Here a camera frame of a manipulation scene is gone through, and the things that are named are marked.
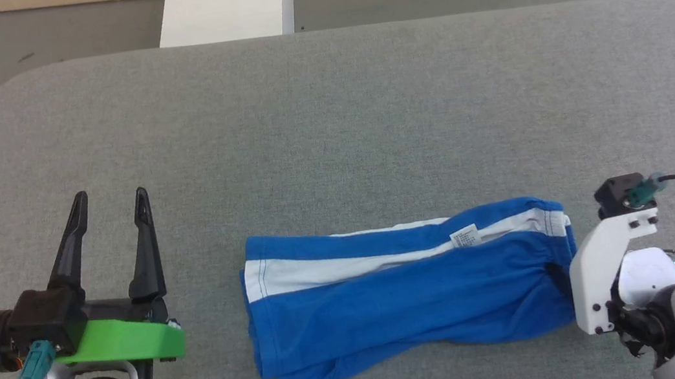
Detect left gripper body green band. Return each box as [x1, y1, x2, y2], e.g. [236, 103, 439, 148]
[47, 288, 188, 377]

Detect white rectangular box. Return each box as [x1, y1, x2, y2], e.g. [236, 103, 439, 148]
[154, 0, 299, 52]

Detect blue shorts with white stripe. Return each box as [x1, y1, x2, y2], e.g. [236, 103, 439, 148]
[234, 190, 592, 379]

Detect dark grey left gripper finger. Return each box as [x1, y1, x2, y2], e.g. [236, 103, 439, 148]
[36, 191, 101, 300]
[115, 186, 169, 303]

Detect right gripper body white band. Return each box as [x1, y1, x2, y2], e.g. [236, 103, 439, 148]
[562, 208, 674, 339]

